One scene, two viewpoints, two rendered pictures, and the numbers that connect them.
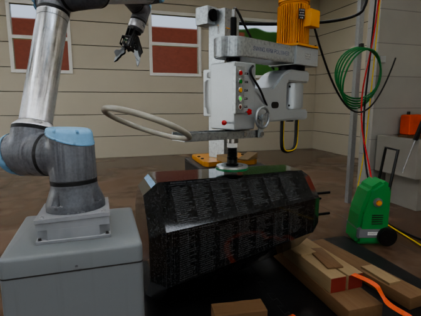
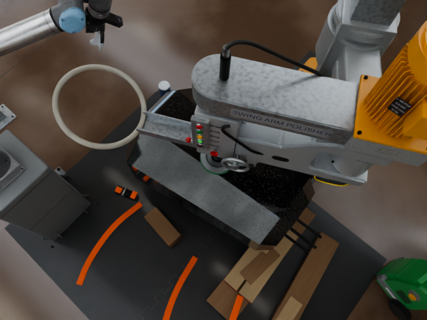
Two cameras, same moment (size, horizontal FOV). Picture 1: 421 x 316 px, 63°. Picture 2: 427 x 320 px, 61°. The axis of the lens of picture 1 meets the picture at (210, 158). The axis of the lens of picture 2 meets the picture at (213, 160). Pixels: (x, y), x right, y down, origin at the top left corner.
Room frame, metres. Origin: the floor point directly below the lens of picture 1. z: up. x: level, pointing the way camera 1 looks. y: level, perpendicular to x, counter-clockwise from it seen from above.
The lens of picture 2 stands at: (1.78, -0.82, 2.86)
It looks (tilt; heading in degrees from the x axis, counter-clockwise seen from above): 68 degrees down; 55
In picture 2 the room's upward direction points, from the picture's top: 3 degrees clockwise
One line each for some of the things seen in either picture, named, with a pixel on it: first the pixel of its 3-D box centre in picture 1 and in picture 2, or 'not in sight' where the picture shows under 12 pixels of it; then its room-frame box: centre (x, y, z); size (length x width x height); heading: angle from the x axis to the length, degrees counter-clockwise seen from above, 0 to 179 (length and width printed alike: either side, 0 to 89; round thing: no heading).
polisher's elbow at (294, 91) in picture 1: (290, 96); (356, 151); (2.73, -0.62, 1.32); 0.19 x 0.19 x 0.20
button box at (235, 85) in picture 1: (238, 89); (200, 133); (2.14, -0.17, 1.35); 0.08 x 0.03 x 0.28; 133
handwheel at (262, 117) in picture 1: (258, 117); (237, 159); (2.27, -0.31, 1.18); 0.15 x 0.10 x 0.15; 133
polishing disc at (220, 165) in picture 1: (232, 165); (218, 156); (2.27, -0.14, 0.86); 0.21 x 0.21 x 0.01
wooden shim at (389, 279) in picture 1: (379, 274); (286, 315); (2.22, -1.18, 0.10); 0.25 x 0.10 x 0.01; 20
